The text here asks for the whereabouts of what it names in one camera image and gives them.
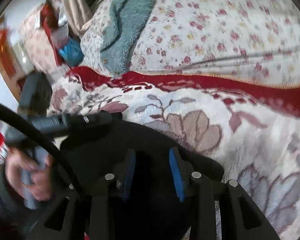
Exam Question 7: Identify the black pants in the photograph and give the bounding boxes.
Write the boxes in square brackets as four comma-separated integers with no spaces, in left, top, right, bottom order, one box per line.
[60,120,224,239]

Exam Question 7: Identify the person's left hand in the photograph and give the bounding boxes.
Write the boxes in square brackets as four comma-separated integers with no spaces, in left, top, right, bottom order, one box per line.
[5,147,53,202]

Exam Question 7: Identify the blue plastic bag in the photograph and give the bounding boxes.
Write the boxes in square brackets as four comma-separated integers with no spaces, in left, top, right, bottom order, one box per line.
[58,38,84,67]

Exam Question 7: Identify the red white floral blanket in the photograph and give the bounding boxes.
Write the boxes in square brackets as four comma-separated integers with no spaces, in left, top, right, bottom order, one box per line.
[48,67,300,239]

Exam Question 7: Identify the grey-green fleece garment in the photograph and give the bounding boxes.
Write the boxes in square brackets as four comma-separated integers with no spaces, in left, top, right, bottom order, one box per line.
[100,0,156,77]

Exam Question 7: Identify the beige curtain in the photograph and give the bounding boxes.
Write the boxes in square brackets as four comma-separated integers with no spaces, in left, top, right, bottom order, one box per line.
[53,0,93,37]

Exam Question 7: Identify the small floral quilt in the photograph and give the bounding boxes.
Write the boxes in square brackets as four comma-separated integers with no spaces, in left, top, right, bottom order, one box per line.
[81,0,300,86]

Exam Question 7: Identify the black cable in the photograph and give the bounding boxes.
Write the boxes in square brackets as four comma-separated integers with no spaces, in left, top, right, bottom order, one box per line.
[0,99,91,205]

